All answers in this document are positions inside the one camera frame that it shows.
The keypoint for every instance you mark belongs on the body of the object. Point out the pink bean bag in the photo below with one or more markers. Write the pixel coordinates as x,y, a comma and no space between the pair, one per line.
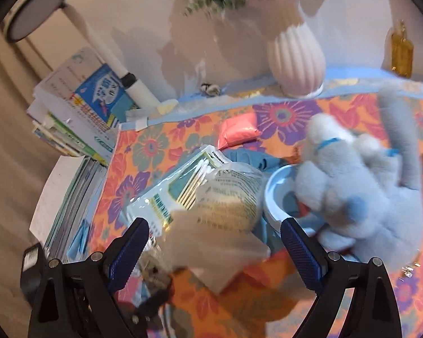
238,130

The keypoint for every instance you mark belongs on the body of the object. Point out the stack of grey booklets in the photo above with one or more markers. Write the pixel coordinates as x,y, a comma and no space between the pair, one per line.
74,197

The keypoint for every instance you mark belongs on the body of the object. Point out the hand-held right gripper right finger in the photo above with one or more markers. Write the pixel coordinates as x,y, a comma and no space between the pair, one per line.
299,250

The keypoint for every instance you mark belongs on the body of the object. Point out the light blue bowl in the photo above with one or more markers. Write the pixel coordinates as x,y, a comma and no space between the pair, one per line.
273,197

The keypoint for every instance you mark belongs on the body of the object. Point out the amber glass bottle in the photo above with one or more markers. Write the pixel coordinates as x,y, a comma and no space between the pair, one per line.
402,52

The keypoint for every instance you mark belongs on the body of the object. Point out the floral patterned mat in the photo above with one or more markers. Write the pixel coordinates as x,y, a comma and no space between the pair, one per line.
151,148

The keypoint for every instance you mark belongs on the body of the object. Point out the clear plastic bag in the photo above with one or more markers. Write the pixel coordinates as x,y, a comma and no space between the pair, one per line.
229,190

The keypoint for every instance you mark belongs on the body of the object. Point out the pink ribbed vase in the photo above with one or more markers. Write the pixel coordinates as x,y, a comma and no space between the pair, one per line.
296,60

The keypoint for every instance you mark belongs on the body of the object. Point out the blue cloth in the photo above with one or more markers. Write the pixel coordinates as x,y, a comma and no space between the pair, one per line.
246,160

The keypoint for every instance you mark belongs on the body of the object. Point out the small metal clip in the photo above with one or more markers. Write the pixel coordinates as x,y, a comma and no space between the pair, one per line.
210,89

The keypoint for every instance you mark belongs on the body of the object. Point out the pile of colourful books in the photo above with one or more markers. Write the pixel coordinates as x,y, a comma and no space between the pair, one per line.
74,112

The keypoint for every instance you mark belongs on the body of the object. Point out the white roll with black band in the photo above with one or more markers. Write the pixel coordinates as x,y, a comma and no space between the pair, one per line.
91,38

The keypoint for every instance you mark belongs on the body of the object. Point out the cotton swab packet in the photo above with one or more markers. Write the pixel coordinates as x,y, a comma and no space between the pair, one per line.
176,186

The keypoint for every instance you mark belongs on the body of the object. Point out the pale yellow scrap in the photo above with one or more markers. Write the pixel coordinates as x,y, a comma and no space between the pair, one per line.
167,106

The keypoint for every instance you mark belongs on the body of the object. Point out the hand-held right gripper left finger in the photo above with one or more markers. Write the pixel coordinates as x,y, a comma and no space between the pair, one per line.
127,253

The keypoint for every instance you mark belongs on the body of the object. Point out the white paper scrap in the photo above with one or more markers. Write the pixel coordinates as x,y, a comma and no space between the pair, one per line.
137,117

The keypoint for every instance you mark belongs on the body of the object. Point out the grey blue plush toy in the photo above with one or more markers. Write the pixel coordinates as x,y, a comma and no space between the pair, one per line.
352,190

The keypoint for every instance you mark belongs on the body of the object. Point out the white paper towel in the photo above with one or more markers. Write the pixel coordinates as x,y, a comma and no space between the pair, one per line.
211,250

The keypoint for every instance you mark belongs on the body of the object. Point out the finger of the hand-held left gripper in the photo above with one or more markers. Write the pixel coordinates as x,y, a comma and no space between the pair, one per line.
155,297

